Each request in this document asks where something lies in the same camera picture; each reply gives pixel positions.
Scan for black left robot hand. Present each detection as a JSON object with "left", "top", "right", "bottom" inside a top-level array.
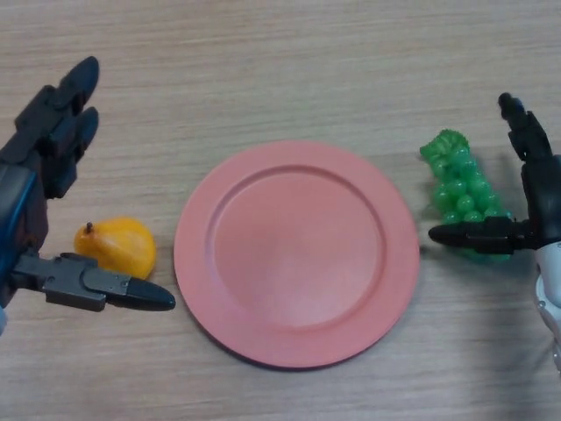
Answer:
[{"left": 0, "top": 55, "right": 177, "bottom": 313}]

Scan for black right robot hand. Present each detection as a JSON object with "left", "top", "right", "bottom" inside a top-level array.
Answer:
[{"left": 428, "top": 91, "right": 561, "bottom": 256}]

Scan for green grapes bunch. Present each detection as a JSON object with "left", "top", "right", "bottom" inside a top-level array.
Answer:
[{"left": 419, "top": 127, "right": 514, "bottom": 267}]

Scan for pink round plate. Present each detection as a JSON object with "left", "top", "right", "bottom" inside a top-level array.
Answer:
[{"left": 173, "top": 139, "right": 421, "bottom": 372}]

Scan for yellow pear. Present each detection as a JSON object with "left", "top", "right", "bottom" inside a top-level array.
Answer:
[{"left": 73, "top": 215, "right": 158, "bottom": 280}]

